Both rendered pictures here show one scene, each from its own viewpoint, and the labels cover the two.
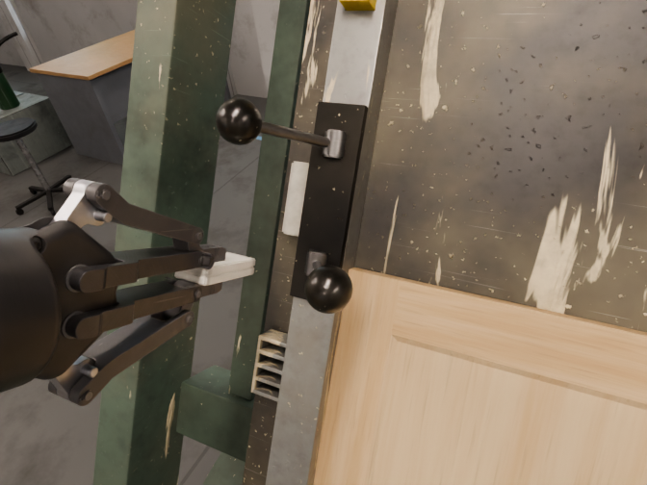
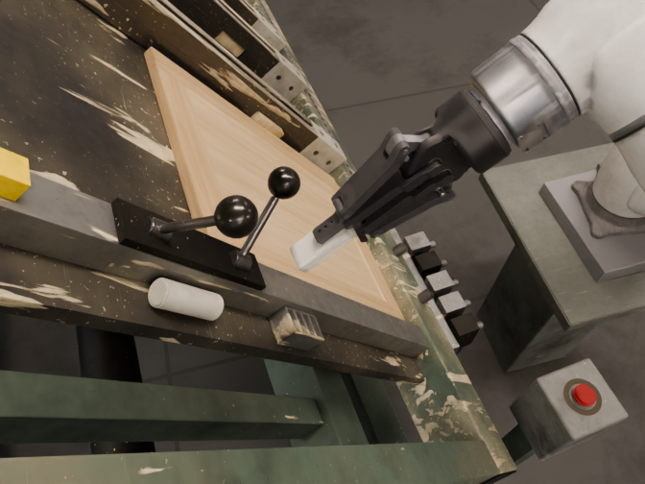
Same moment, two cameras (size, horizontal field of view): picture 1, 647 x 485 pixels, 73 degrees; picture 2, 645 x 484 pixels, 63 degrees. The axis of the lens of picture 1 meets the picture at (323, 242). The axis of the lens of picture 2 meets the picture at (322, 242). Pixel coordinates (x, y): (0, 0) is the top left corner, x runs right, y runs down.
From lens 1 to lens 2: 0.62 m
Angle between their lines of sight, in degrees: 78
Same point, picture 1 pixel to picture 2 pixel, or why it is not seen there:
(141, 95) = not seen: outside the picture
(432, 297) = (204, 205)
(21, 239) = (441, 113)
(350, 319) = not seen: hidden behind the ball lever
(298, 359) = (290, 291)
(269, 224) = (190, 394)
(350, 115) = (129, 210)
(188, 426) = not seen: hidden behind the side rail
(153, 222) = (368, 165)
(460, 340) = (217, 196)
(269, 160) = (127, 402)
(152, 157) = (247, 461)
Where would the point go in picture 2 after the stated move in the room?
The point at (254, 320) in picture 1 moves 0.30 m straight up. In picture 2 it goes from (268, 401) to (235, 287)
